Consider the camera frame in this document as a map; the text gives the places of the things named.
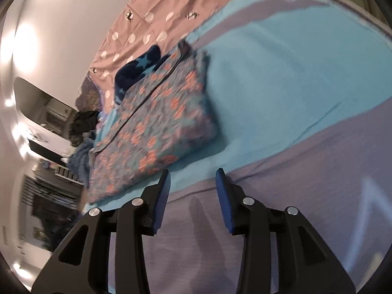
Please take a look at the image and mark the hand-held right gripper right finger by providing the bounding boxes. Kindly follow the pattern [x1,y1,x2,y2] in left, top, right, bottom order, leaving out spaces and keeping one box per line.
[215,168,357,294]

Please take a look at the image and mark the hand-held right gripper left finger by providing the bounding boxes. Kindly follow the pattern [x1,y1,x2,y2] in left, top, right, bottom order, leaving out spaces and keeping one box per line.
[32,168,171,294]

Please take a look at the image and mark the floral print shirt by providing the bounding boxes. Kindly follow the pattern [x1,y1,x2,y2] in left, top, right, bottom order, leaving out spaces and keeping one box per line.
[88,41,219,204]

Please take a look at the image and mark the black clothes pile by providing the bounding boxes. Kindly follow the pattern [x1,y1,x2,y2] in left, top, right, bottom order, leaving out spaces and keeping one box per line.
[69,110,100,147]

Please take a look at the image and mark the blue fleece blanket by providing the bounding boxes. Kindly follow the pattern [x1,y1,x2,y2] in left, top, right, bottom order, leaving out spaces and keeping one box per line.
[68,138,96,187]

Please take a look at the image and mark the white rack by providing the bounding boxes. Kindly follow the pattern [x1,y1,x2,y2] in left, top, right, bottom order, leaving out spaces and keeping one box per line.
[53,164,84,187]

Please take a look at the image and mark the blue striped bed sheet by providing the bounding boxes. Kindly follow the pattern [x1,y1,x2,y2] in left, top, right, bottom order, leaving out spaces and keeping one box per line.
[87,0,392,294]

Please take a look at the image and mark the dark tree print cloth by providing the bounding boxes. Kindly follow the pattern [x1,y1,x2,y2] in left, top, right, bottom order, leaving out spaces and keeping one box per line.
[76,76,102,114]

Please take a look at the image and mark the navy star print blanket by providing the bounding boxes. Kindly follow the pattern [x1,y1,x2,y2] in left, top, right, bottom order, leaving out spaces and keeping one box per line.
[115,45,172,105]

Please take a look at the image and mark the pink polka dot sheet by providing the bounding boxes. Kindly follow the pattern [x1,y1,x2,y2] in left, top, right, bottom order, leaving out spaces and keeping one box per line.
[89,0,276,111]

